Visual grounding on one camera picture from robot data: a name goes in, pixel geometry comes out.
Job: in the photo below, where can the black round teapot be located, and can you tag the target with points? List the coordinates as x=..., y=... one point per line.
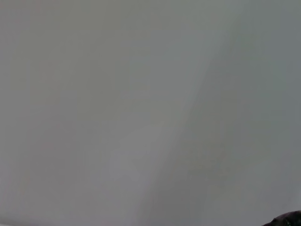
x=287, y=220

